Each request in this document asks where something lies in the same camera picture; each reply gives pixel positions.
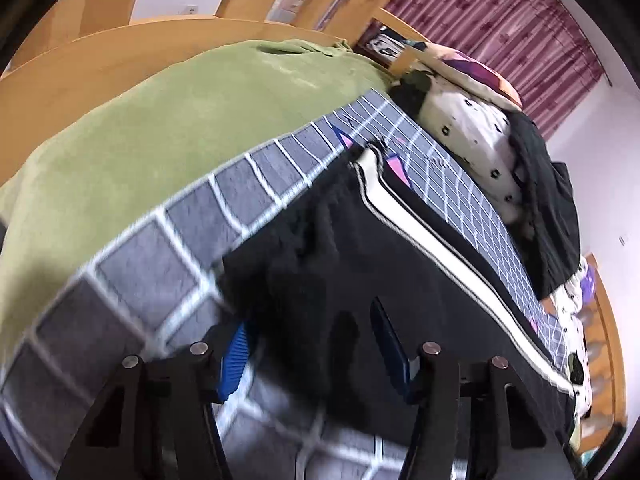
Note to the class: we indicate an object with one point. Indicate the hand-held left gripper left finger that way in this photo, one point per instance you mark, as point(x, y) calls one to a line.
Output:
point(235, 365)

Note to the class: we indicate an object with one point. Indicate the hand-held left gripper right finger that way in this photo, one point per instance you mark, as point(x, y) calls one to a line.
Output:
point(395, 355)

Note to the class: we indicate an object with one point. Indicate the black pants with white waistband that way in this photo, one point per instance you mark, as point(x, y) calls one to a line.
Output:
point(320, 260)

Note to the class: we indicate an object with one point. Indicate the grey checked bed sheet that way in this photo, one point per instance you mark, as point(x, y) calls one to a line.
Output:
point(150, 270)

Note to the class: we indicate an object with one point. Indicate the purple plush toy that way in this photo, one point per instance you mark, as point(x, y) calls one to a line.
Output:
point(590, 280)

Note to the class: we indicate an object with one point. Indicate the black jacket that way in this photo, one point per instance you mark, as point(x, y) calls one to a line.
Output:
point(550, 210)

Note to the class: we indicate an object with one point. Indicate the white floral quilt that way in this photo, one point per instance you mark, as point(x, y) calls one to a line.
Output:
point(470, 125)

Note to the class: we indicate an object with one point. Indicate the green blanket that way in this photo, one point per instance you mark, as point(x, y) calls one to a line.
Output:
point(150, 135)

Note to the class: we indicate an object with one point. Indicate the purple orange pillow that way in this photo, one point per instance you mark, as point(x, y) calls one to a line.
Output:
point(470, 67)

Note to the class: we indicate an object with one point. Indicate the black and white box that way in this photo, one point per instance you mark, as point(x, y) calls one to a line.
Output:
point(385, 45)

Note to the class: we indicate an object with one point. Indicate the maroon curtain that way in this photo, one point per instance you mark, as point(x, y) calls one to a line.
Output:
point(500, 20)

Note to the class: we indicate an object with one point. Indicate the wooden bed frame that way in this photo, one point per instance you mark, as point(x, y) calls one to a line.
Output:
point(75, 75)

